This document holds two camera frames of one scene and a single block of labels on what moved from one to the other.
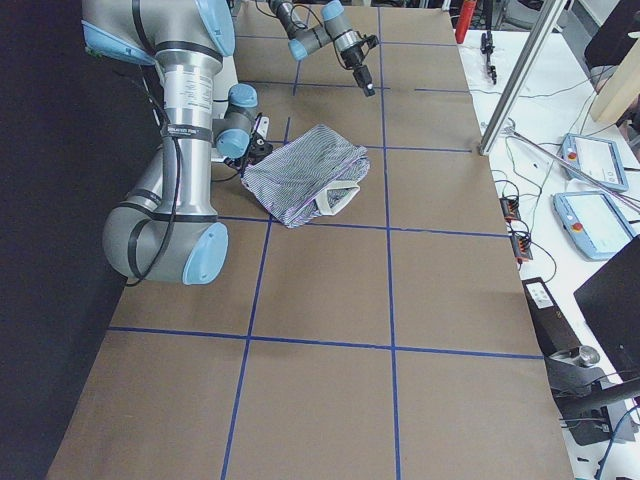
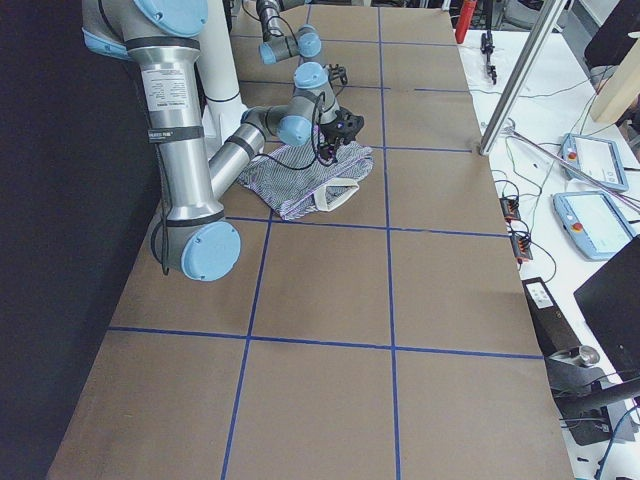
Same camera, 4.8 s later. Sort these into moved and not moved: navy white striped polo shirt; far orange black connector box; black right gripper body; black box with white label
Moved: black right gripper body
Not moved: black box with white label; navy white striped polo shirt; far orange black connector box
